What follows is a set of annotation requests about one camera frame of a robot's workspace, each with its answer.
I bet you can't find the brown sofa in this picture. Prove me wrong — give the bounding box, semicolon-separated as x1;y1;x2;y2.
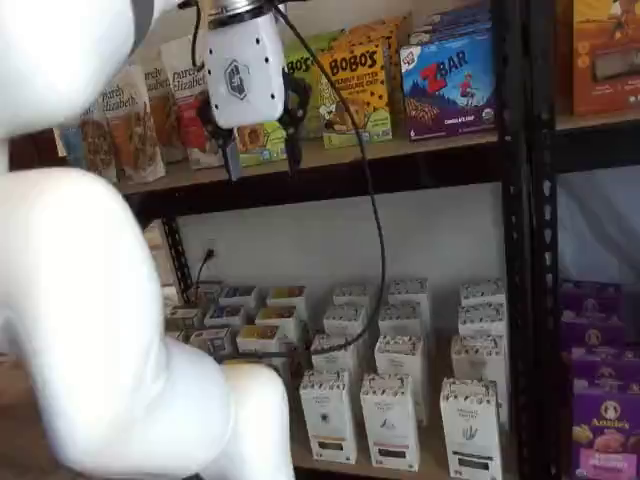
8;128;64;171

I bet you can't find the granola bag red label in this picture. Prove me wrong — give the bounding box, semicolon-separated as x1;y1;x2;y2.
159;33;227;170

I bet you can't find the granola bag blue label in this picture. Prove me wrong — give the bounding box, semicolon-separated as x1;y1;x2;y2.
53;97;119;184

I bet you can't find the white tea box pink strip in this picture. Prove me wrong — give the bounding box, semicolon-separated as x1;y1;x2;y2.
359;372;422;472

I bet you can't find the white tea box green strip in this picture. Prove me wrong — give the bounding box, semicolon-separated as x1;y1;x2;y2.
439;377;504;479

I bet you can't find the white patterned-top tea box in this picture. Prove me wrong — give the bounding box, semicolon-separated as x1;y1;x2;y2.
374;333;427;426
459;278;506;307
332;284;376;309
378;301;424;339
388;278;430;306
309;333;361;374
323;304;372;341
457;303;507;339
451;334;509;431

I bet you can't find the yellow Bobo's peanut butter box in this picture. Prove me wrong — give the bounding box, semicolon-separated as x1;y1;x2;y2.
379;13;414;121
317;41;394;149
344;23;402;121

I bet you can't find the black wall plug cord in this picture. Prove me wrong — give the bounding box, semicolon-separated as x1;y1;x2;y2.
196;246;217;302

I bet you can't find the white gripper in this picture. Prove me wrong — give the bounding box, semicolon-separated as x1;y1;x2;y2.
197;12;312;182

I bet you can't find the purple Annie's box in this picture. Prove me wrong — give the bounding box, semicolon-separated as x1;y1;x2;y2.
560;317;627;352
569;347;640;397
559;279;625;321
571;392;640;480

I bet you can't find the blue ZBar box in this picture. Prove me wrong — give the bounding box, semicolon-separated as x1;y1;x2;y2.
409;2;494;47
399;30;499;143

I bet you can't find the granola bag brown label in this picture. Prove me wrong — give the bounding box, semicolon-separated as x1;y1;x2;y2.
141;58;187;165

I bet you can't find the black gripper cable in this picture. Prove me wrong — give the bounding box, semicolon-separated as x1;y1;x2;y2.
191;0;389;359

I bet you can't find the orange snack box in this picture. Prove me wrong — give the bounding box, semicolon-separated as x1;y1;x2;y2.
555;0;640;117

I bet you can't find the granola bag orange label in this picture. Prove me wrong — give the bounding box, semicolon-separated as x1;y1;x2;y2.
97;64;167;185

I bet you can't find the white box yellow top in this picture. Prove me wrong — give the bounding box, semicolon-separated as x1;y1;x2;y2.
254;305;300;342
266;285;308;314
235;324;282;354

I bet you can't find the green Bobo's apple pie box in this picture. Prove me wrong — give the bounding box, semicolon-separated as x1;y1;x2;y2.
298;30;347;55
233;119;296;169
282;48;326;141

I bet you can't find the white tea box orange strip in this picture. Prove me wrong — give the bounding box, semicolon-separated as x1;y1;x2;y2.
298;369;359;464

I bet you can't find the black metal shelf unit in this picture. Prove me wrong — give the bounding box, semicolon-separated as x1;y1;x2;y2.
117;0;534;480
529;0;640;480

